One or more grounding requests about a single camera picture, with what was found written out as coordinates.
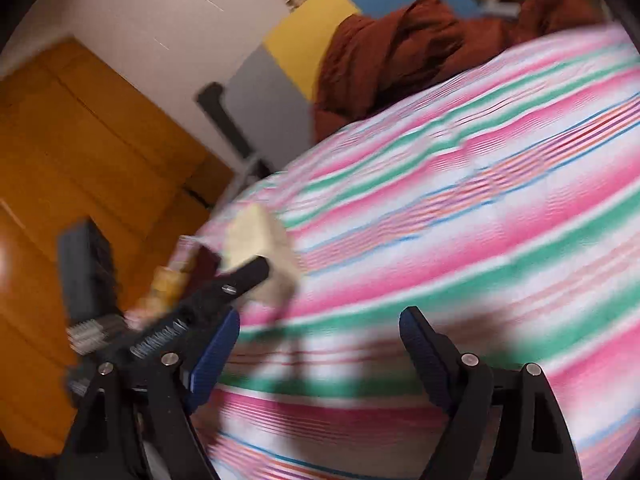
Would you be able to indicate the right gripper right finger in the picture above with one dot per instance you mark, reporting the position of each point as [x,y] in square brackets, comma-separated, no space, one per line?
[457,383]

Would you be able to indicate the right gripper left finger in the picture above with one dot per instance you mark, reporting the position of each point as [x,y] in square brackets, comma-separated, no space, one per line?
[181,380]

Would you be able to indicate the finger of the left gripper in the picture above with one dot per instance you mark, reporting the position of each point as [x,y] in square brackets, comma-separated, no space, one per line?
[211,297]

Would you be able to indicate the cream cardboard box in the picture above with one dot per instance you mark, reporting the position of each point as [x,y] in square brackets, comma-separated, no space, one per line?
[256,232]

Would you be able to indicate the yellow green snack packet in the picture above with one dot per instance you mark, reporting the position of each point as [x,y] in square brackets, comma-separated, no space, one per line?
[191,266]

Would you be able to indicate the pink striped tablecloth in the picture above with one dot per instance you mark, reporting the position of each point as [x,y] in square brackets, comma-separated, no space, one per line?
[504,204]

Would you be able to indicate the grey yellow blue chair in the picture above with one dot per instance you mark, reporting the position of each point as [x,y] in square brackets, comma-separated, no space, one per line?
[264,111]

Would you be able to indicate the dark red jacket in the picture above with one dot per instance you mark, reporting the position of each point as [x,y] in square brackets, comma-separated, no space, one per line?
[373,63]

